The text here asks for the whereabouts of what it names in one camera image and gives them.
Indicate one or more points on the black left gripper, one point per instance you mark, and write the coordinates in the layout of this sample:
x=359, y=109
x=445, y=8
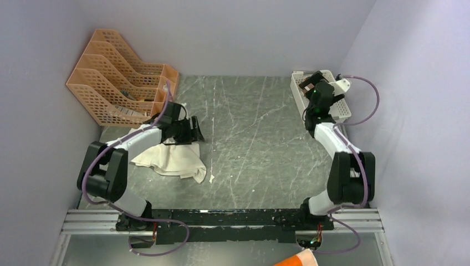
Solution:
x=194, y=135

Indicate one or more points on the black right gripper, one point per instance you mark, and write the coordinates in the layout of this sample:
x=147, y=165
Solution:
x=316, y=78

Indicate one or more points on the white plastic basket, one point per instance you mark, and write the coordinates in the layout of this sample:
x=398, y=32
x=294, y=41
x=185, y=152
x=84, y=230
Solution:
x=339, y=110

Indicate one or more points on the white towel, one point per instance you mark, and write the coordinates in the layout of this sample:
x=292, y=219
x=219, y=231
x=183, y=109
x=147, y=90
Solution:
x=174, y=160

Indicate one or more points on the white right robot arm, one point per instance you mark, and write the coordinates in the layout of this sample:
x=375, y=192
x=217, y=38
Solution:
x=351, y=181

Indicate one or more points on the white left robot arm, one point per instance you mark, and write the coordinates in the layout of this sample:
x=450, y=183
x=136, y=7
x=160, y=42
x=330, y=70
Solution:
x=103, y=175

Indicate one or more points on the orange plastic file rack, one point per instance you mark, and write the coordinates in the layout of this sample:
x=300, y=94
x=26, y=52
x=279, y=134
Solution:
x=115, y=86

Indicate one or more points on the orange white striped object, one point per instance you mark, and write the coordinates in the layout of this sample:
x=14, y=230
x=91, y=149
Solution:
x=303, y=258

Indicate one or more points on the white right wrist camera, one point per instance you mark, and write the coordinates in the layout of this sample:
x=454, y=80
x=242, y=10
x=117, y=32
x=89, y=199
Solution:
x=340, y=86

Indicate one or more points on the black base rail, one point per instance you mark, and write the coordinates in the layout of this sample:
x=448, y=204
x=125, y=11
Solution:
x=171, y=231

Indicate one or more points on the aluminium frame rail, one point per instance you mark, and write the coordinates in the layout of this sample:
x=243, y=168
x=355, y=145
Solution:
x=103, y=221

